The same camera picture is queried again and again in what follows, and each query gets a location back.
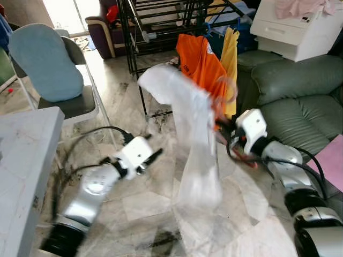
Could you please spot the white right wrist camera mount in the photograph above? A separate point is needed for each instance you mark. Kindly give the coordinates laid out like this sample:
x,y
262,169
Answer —
x,y
252,128

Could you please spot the white printer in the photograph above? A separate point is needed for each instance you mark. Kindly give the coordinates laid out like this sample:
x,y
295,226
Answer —
x,y
300,32

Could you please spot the black metal drying rack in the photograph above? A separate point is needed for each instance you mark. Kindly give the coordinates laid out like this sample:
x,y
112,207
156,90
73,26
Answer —
x,y
134,37

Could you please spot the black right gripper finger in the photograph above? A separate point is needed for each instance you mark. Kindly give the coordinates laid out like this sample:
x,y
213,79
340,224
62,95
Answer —
x,y
225,125

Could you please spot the pink paper sheet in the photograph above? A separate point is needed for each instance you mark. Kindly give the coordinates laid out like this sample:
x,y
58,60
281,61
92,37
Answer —
x,y
329,163

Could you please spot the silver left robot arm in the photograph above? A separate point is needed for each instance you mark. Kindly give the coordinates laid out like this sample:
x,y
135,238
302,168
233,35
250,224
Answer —
x,y
88,198

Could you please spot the grey folding chair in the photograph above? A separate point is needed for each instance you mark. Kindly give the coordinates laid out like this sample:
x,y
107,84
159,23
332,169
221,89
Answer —
x,y
80,107

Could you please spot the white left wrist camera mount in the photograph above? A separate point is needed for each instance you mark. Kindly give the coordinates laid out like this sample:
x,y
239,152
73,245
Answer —
x,y
133,150

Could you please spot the light blue cloth pile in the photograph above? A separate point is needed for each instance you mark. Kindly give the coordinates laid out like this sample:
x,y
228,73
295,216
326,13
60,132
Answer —
x,y
236,13

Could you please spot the red plastic hanger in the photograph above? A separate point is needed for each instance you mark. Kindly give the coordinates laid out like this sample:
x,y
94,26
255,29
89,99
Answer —
x,y
247,160

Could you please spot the white garment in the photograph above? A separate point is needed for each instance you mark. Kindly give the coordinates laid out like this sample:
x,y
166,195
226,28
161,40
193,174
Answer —
x,y
193,139

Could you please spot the pink cloth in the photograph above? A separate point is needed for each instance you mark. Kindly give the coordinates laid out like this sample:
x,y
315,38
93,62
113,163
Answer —
x,y
305,8

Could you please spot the orange shirt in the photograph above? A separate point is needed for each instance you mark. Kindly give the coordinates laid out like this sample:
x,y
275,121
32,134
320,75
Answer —
x,y
201,64

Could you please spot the yellow shirt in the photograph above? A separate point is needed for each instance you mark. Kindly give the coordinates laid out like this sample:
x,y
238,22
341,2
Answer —
x,y
230,64

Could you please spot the green leather sofa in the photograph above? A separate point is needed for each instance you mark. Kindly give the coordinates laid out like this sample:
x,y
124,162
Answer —
x,y
300,96

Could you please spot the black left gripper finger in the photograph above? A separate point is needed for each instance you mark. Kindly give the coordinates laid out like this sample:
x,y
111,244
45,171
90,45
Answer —
x,y
154,156
147,137

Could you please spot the light blue cushion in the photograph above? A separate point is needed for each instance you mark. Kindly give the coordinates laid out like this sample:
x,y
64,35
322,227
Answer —
x,y
45,61

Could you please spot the purple armchair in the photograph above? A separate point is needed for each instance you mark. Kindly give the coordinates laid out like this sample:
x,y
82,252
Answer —
x,y
102,37

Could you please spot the blue plastic hanger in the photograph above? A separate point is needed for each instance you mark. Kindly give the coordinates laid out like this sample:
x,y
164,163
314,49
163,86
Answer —
x,y
208,29

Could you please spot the light blue folding table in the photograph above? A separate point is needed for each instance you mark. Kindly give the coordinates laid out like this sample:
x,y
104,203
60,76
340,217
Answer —
x,y
27,171

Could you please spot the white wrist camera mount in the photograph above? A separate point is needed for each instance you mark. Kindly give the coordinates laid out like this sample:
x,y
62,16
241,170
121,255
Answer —
x,y
133,150
252,128

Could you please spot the red cloth item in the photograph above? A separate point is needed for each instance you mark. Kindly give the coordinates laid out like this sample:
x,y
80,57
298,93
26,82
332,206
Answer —
x,y
112,13

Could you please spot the dark blue bag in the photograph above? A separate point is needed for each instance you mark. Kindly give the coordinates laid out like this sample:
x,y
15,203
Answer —
x,y
247,38

